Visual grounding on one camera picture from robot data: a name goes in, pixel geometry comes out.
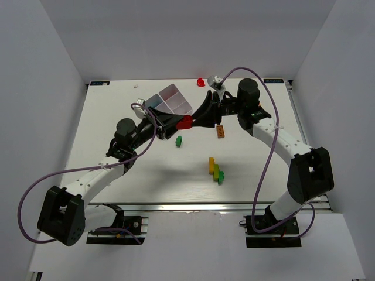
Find red round lego piece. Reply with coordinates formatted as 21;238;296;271
196;78;206;87

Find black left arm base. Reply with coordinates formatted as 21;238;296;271
85;204;149;245

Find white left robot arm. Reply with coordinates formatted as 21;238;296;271
37;104;184;246

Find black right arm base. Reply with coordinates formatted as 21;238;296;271
239;215;302;249

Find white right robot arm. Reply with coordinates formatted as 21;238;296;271
192;76;334;227

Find dark green lego piece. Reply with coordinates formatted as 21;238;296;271
175;136;182;147

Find brown flat lego tile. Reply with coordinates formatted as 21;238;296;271
216;125;225;139

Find white four-compartment container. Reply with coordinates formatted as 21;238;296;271
145;84;193;115

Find blue label right corner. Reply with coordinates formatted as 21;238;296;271
263;78;284;84

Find blue label corner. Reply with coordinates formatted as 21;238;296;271
263;78;284;84
89;81;110;87

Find yellow lego brick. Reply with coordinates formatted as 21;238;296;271
209;157;215;175

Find light green lego brick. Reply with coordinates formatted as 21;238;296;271
213;164;220;182

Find green lego piece right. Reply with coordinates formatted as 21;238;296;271
217;170;224;185

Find blue label left corner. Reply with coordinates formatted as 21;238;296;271
89;81;110;87

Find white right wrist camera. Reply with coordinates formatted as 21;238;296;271
207;75;226;101

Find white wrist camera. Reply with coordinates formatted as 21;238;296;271
207;75;226;101
131;99;153;119

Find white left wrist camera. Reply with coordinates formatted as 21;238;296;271
131;99;153;119

